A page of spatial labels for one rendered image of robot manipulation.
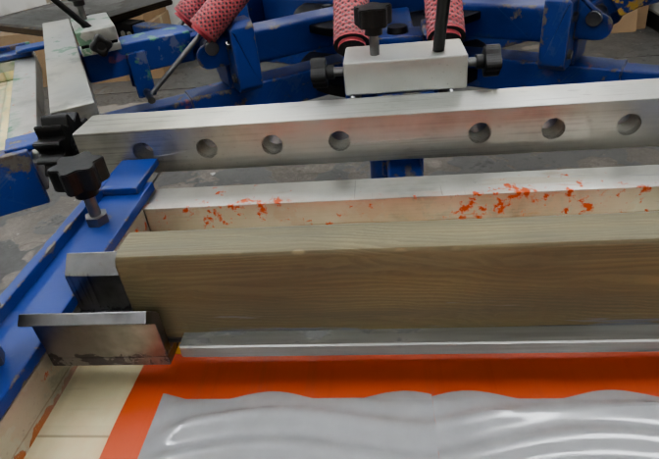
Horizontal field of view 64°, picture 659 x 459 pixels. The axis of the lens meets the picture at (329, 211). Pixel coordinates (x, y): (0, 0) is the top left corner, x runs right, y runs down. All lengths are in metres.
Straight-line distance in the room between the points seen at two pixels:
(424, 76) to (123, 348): 0.38
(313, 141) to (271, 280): 0.24
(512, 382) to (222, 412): 0.19
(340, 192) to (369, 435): 0.23
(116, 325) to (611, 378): 0.31
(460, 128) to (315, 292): 0.26
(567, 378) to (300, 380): 0.17
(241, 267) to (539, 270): 0.17
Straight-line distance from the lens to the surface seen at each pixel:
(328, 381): 0.38
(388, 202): 0.48
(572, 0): 0.94
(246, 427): 0.36
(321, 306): 0.34
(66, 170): 0.48
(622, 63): 1.03
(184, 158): 0.57
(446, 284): 0.33
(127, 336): 0.37
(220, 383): 0.39
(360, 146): 0.53
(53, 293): 0.44
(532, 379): 0.38
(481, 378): 0.38
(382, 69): 0.56
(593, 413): 0.37
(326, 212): 0.49
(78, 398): 0.42
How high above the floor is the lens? 1.24
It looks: 33 degrees down
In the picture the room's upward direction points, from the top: 7 degrees counter-clockwise
